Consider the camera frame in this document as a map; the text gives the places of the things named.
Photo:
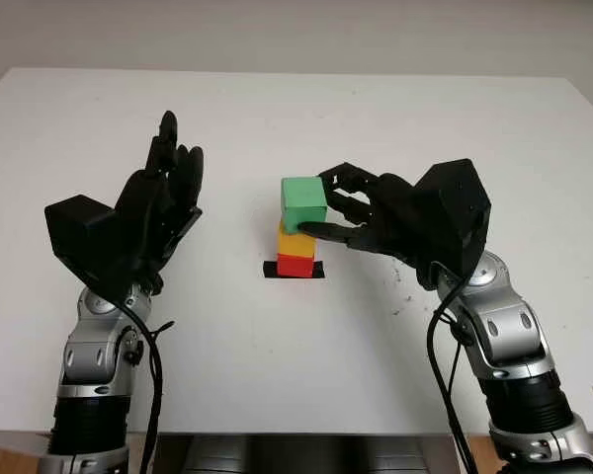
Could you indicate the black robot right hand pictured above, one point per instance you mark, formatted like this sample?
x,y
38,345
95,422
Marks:
x,y
395,217

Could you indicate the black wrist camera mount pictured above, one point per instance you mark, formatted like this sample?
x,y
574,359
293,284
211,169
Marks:
x,y
81,237
457,212

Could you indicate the black tape strip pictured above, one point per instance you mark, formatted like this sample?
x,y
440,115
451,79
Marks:
x,y
318,271

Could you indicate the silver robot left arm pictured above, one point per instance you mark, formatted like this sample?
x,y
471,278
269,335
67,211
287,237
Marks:
x,y
91,355

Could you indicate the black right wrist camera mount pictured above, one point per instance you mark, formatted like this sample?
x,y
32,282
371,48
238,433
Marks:
x,y
457,212

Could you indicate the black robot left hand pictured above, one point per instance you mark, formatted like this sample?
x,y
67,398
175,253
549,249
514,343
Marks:
x,y
150,207

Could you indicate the yellow cube block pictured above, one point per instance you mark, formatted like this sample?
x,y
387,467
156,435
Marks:
x,y
294,245

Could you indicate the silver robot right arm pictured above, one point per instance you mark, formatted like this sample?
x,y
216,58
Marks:
x,y
509,336

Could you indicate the red cube block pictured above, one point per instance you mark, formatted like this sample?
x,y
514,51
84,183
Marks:
x,y
294,266

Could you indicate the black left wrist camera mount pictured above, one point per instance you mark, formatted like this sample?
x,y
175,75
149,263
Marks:
x,y
81,237

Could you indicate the dark robot torso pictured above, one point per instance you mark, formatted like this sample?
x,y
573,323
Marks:
x,y
316,456

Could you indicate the green cube block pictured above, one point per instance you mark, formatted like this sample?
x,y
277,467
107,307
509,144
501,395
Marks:
x,y
304,200

